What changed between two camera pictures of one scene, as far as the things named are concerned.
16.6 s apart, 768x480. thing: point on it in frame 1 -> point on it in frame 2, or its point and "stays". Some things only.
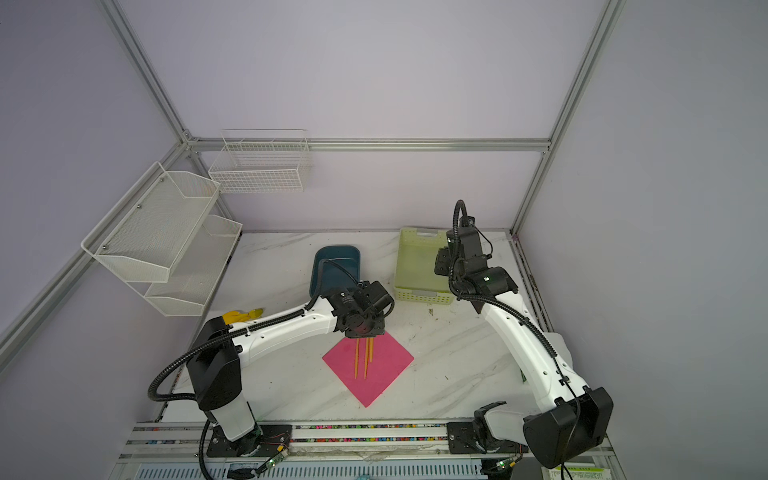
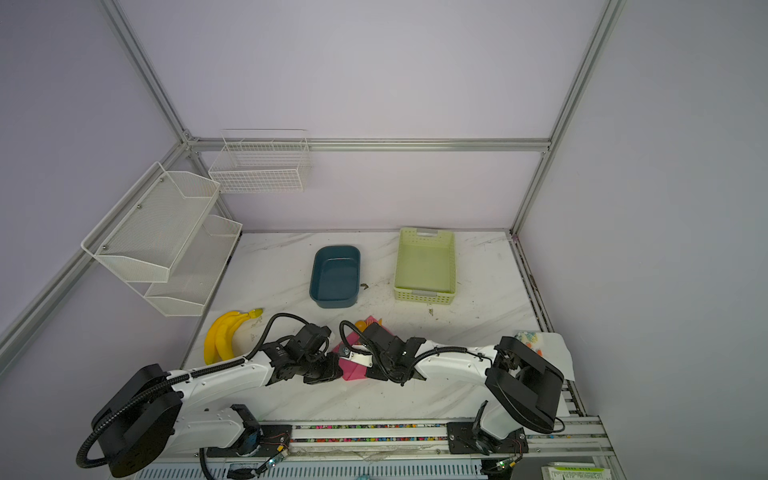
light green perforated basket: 415,279 stays
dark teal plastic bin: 334,266 stays
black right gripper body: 444,266 -> 379,367
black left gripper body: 374,326 -> 318,369
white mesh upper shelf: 147,230 stays
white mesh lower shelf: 194,274 stays
